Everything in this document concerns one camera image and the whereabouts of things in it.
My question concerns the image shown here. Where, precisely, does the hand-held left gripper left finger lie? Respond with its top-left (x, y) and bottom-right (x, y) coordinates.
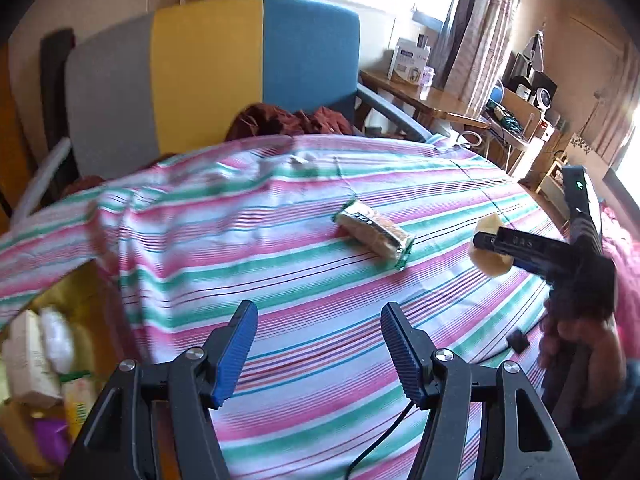
top-left (60, 301), bottom-right (258, 480)

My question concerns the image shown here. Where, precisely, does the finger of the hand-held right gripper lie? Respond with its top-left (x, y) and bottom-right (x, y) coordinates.
top-left (472, 235), bottom-right (557, 277)
top-left (495, 227), bottom-right (576, 262)

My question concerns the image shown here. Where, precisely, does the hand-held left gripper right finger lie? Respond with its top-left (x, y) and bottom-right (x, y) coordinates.
top-left (382, 301), bottom-right (578, 480)

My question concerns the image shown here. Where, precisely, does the pale yellow pastry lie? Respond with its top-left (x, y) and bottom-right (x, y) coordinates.
top-left (470, 214), bottom-right (513, 278)

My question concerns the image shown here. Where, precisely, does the green edged snack packet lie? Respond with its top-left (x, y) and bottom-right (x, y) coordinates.
top-left (332, 199), bottom-right (416, 272)

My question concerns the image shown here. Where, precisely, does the white towel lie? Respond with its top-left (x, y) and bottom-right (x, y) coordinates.
top-left (40, 307), bottom-right (76, 376)

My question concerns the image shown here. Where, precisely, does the purple packet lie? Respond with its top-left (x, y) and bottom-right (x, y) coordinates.
top-left (32, 417), bottom-right (71, 466)

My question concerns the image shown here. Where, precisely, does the white printed box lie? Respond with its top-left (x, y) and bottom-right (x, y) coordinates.
top-left (5, 310), bottom-right (63, 408)

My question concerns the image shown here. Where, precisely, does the person's right forearm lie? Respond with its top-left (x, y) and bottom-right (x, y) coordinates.
top-left (542, 350), bottom-right (640, 451)

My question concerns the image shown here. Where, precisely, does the person's right hand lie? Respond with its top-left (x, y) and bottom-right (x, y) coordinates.
top-left (539, 302), bottom-right (626, 376)

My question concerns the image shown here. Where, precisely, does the pink fluffy cloth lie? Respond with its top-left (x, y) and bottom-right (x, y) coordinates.
top-left (597, 202), bottom-right (640, 321)

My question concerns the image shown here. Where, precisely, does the striped tablecloth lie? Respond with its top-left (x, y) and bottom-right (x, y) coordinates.
top-left (0, 132), bottom-right (576, 480)

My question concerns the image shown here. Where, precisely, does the wooden shelf unit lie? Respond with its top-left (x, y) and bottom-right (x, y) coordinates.
top-left (487, 85), bottom-right (563, 161)

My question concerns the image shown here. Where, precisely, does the yellow green packet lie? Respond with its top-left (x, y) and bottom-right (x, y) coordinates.
top-left (62, 372), bottom-right (97, 441)

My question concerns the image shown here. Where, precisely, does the black speaker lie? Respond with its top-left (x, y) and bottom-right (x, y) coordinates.
top-left (530, 71), bottom-right (558, 108)

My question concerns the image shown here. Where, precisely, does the wooden desk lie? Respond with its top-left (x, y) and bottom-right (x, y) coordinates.
top-left (360, 67), bottom-right (493, 133)

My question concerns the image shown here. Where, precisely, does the black bag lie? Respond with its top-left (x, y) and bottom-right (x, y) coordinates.
top-left (507, 52), bottom-right (533, 98)

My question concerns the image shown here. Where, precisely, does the pale purple bottle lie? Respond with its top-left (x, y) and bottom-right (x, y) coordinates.
top-left (419, 66), bottom-right (437, 101)

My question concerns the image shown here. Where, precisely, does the grey patterned curtain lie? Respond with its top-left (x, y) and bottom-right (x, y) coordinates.
top-left (430, 0), bottom-right (523, 116)

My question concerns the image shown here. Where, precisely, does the white box blue print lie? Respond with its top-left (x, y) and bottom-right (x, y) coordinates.
top-left (387, 37), bottom-right (432, 83)

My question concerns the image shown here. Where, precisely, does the dark red cloth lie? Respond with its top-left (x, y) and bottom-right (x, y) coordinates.
top-left (225, 103), bottom-right (356, 141)

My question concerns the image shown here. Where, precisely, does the grey yellow blue chair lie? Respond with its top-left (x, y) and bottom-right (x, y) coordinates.
top-left (10, 0), bottom-right (431, 221)

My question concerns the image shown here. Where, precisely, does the wooden wardrobe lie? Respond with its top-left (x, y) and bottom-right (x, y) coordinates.
top-left (0, 45), bottom-right (41, 221)

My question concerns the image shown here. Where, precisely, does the black rolled mat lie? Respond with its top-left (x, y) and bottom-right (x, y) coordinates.
top-left (40, 29), bottom-right (76, 171)

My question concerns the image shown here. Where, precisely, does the black cable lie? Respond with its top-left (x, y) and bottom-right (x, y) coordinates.
top-left (347, 402), bottom-right (416, 480)

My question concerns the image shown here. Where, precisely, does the white stool frame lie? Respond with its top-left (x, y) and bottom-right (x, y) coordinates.
top-left (480, 135), bottom-right (546, 181)

